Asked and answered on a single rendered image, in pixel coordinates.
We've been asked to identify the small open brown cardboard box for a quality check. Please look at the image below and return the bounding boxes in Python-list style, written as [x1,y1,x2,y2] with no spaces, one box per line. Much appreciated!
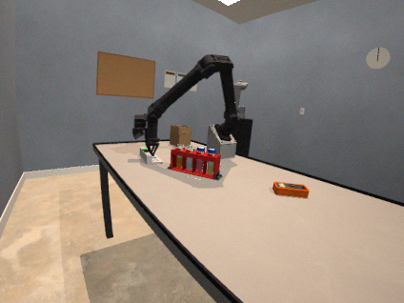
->
[170,125,192,147]

